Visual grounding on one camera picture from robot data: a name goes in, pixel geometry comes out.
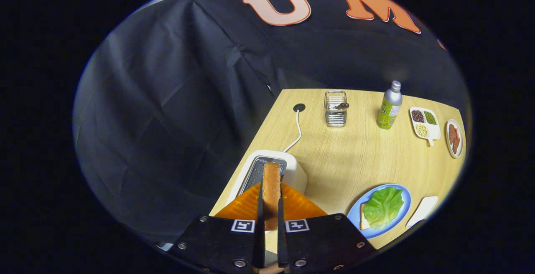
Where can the silver bottle with green label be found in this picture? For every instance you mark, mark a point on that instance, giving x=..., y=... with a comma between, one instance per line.
x=389, y=109

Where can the white square plate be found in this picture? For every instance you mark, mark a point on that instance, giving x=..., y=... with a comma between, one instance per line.
x=422, y=211

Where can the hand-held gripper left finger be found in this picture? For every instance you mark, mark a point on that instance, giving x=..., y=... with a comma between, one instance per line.
x=225, y=244

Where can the blue round plate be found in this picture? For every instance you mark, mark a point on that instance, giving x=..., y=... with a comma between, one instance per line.
x=399, y=219

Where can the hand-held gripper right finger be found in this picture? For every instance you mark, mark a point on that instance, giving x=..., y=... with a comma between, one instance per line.
x=326, y=244

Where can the white toaster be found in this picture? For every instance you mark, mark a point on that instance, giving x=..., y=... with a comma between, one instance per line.
x=294, y=173

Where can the green lettuce leaf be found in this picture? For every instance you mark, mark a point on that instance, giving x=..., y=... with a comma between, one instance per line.
x=383, y=207

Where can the brown meat piece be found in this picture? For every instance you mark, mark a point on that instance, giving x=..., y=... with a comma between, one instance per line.
x=452, y=132
x=456, y=145

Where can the toasted bread slice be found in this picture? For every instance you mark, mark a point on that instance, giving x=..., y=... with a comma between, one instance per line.
x=271, y=186

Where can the white bread slice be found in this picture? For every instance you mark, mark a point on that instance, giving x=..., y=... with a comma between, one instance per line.
x=363, y=221

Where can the white oval plate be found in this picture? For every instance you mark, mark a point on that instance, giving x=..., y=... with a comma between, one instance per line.
x=449, y=150

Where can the white divided dish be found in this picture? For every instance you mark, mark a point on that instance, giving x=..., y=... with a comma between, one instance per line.
x=432, y=132

